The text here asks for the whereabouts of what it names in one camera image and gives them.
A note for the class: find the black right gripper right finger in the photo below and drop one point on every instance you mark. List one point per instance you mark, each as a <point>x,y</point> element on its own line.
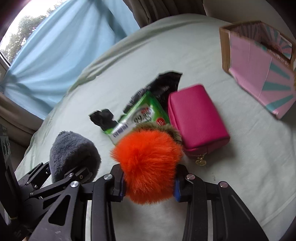
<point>215,206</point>

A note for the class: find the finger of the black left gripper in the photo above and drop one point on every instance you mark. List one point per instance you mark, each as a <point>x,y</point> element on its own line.
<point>37,183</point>

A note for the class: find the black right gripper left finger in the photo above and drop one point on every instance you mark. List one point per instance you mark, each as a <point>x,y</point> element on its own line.
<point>66,217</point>

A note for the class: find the grey plush toy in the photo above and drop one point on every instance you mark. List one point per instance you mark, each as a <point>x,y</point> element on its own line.
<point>71,150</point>

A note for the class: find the orange fluffy pompom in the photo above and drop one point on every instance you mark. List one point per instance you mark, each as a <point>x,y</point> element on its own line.
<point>148,159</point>

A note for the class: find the small black cloth item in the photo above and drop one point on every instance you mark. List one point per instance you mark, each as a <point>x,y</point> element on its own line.
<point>104,119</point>

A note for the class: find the magenta zip pouch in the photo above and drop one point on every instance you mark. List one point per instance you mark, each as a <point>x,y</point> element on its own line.
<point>194,115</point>

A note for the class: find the green wet wipes pack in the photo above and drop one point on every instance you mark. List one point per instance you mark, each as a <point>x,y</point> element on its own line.
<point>147,109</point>

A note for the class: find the black plastic packet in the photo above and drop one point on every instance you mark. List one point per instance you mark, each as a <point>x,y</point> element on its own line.
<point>165,84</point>

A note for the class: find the light blue curtain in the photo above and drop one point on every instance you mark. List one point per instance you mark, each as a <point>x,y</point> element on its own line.
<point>59,49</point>

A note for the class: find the pink teal cardboard box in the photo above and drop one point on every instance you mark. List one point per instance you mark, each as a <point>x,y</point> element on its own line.
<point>261,59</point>

